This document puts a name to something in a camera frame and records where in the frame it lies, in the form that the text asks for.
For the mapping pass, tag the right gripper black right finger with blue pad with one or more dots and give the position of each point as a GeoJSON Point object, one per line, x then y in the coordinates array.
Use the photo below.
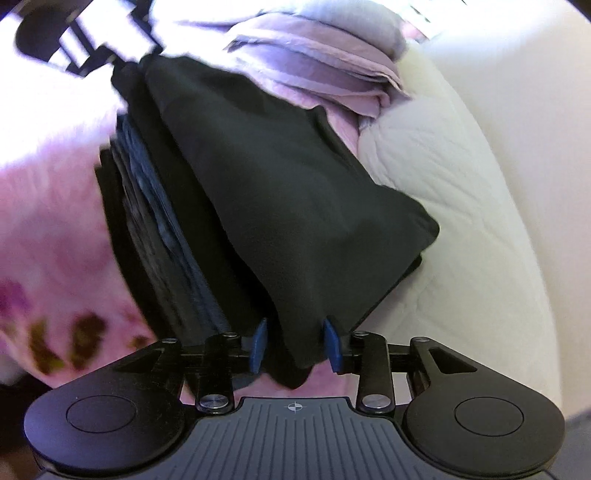
{"type": "Point", "coordinates": [452, 411]}

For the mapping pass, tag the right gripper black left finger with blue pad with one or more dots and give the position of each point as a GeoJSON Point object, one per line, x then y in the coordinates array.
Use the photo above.
{"type": "Point", "coordinates": [164, 407]}

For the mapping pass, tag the dark green t-shirt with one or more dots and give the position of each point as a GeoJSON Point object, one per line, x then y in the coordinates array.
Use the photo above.
{"type": "Point", "coordinates": [325, 241]}

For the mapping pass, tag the stack of dark folded clothes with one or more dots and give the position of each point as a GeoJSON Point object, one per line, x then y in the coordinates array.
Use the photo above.
{"type": "Point", "coordinates": [168, 239]}

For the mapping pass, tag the cream quilted duvet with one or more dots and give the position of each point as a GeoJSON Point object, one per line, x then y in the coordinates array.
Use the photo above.
{"type": "Point", "coordinates": [479, 289]}

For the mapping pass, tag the pink floral bedspread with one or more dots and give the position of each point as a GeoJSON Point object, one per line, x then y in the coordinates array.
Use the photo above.
{"type": "Point", "coordinates": [65, 308]}

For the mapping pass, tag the mauve pillow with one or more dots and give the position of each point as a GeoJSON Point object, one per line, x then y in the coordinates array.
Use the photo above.
{"type": "Point", "coordinates": [323, 60]}

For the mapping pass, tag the grey folded blanket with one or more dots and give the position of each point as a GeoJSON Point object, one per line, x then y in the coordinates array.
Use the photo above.
{"type": "Point", "coordinates": [368, 20]}

